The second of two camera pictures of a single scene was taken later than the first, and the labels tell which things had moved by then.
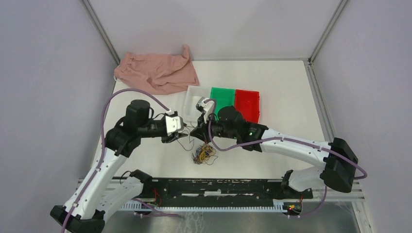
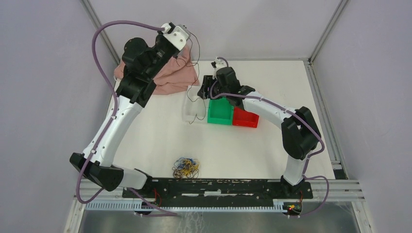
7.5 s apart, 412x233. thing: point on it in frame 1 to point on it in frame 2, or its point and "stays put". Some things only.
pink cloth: (161, 74) stays put
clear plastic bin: (194, 94) stays put
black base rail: (217, 190) stays put
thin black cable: (189, 142) to (196, 81)
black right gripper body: (205, 129) to (209, 80)
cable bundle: (204, 154) to (185, 169)
